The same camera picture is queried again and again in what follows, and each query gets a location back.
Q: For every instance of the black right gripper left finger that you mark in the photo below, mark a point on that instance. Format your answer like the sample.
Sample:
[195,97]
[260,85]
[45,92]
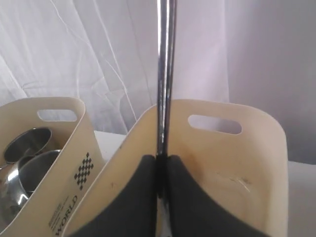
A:
[133,213]

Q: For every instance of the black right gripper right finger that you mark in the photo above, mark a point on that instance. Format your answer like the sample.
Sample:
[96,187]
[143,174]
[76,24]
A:
[193,213]

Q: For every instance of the steel cup with wire handle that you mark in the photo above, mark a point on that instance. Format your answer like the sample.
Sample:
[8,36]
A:
[32,169]

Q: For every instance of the steel bowl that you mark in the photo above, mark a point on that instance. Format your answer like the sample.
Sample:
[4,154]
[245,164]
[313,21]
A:
[12,196]

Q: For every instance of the steel cup without visible handle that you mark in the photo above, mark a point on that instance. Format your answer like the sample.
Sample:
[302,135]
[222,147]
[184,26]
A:
[30,143]

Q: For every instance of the steel spoon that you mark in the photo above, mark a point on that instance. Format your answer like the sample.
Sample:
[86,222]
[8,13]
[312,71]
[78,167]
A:
[166,47]

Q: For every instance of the cream bin with triangle mark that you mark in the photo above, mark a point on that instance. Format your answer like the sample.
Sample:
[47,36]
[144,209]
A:
[237,153]

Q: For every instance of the cream bin with circle mark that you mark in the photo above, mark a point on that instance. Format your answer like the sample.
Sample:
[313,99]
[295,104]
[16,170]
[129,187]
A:
[49,209]

